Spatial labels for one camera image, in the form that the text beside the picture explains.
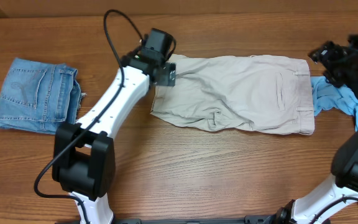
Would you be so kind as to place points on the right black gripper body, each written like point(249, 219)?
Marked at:
point(339, 70)

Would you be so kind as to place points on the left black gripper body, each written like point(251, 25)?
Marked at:
point(168, 74)

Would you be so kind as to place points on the beige khaki shorts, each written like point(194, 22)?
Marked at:
point(263, 93)

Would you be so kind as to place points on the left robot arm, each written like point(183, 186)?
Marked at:
point(84, 152)

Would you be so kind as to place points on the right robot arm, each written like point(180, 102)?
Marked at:
point(340, 189)

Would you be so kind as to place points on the light blue cloth garment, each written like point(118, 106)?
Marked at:
point(326, 97)

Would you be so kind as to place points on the folded blue denim shorts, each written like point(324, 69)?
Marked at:
point(39, 97)

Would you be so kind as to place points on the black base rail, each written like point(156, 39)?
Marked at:
point(194, 221)

